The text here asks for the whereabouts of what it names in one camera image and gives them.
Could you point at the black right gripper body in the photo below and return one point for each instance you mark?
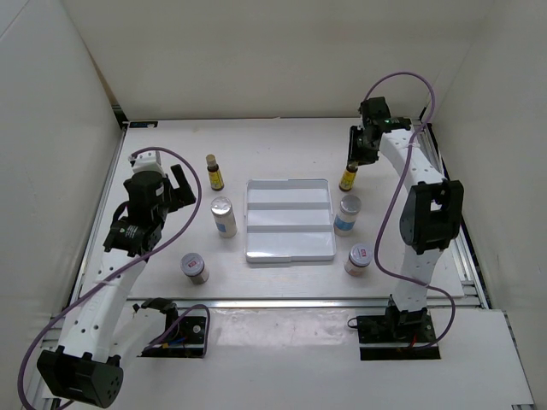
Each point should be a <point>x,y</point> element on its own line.
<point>367,153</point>

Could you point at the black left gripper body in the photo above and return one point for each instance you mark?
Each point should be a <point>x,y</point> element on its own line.
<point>173,199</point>

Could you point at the brown sauce bottle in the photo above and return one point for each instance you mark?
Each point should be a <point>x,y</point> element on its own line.
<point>214,173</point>
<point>348,178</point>

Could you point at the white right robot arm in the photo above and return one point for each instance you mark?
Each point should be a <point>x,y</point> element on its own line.
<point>432,212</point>

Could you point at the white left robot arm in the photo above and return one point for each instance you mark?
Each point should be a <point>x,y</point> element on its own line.
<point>83,367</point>

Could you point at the left tall silver-lid jar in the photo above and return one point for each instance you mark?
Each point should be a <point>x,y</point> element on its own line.
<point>222,211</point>

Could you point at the tall silver-lid jar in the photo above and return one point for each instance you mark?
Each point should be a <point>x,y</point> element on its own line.
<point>349,208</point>
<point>222,211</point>

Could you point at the left blue corner label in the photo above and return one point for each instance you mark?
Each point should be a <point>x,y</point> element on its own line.
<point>143,124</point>

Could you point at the right tall silver-lid jar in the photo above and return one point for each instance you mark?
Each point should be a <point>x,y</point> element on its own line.
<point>349,208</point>

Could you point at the left short white-lid jar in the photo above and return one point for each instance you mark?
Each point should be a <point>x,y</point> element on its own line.
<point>193,266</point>

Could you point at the short white-lid jar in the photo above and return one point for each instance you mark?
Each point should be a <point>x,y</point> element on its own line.
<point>359,258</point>
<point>193,266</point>

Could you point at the white tiered organizer tray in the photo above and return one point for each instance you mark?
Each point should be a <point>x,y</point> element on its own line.
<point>288,221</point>

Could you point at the right short white-lid jar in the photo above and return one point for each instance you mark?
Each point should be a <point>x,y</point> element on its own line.
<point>359,258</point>

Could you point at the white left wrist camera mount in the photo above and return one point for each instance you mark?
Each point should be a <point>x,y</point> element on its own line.
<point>147,161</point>

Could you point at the aluminium left frame rail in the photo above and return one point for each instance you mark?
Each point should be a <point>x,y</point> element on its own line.
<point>90,242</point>

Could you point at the aluminium frame rail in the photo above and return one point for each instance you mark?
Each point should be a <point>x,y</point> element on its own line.
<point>449,197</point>
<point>90,242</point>

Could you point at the aluminium right frame rail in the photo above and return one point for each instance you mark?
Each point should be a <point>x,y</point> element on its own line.
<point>449,197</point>

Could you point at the aluminium front rail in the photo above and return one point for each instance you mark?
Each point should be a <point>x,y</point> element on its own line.
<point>286,303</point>

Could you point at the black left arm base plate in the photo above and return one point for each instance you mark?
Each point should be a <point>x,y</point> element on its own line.
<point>186,334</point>

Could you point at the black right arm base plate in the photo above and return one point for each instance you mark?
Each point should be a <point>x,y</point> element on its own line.
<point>396,335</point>

